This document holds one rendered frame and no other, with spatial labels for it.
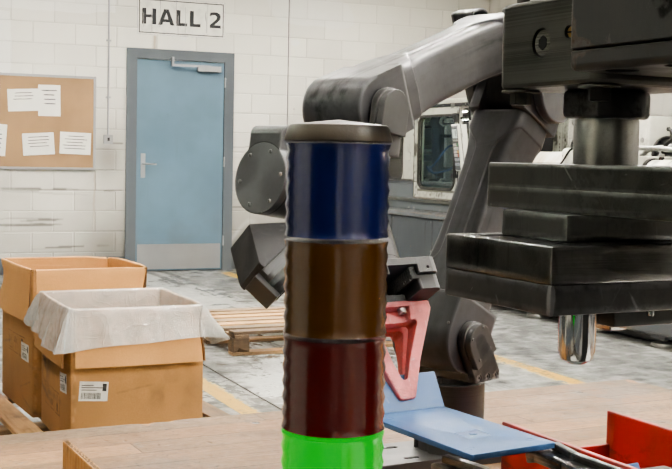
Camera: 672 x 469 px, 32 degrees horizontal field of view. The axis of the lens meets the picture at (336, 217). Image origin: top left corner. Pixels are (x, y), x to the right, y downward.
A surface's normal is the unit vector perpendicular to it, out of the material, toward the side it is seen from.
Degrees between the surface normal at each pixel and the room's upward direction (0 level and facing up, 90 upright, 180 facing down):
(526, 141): 101
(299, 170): 76
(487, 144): 58
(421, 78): 83
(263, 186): 81
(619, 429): 90
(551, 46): 90
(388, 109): 90
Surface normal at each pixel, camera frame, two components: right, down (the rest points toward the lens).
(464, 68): 0.74, 0.10
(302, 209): -0.68, 0.26
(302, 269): -0.58, -0.22
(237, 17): 0.40, 0.05
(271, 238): 0.41, -0.47
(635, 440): -0.89, 0.00
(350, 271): 0.27, -0.19
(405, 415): 0.00, -1.00
